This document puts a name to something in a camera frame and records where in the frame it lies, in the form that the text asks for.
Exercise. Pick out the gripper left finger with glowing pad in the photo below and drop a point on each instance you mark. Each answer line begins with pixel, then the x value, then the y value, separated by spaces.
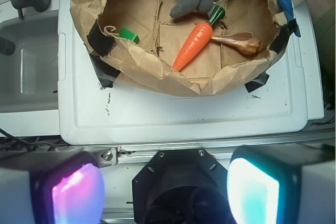
pixel 51 187

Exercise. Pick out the orange toy carrot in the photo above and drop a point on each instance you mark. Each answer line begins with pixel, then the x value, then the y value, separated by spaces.
pixel 198 39

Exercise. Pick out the green plastic block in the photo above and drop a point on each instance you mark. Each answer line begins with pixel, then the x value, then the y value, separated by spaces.
pixel 129 35

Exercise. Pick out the aluminium frame rail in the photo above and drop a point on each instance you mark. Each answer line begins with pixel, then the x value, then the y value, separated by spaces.
pixel 220 149

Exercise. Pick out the grey sink basin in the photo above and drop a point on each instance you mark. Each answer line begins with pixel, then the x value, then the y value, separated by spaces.
pixel 29 76

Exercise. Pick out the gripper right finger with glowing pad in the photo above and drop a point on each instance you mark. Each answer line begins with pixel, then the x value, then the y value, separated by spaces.
pixel 282 184

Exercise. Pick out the brown paper bag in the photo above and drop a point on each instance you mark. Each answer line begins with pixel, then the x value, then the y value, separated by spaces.
pixel 215 70

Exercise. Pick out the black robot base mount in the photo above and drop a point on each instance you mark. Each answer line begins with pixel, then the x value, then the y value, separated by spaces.
pixel 181 186

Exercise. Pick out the wooden spindle toy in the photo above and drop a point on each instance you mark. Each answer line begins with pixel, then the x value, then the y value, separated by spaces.
pixel 244 42

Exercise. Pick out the blue tape piece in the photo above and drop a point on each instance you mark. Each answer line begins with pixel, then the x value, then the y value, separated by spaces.
pixel 286 6

